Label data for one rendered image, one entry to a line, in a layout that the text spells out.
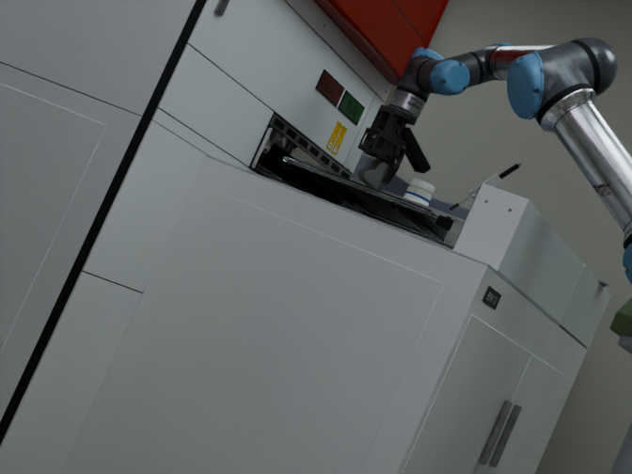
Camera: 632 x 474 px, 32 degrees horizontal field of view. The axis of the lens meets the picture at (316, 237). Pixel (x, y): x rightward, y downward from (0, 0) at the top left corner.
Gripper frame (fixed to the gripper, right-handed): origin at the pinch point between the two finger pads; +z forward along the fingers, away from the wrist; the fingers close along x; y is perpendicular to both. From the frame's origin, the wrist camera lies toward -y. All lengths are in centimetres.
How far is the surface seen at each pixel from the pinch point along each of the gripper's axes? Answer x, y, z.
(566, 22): -219, -174, -135
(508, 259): 60, 2, 4
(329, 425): 56, 19, 44
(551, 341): 31, -39, 13
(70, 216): 22, 67, 30
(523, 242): 58, -1, 0
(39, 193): 15, 72, 29
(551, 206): -187, -187, -48
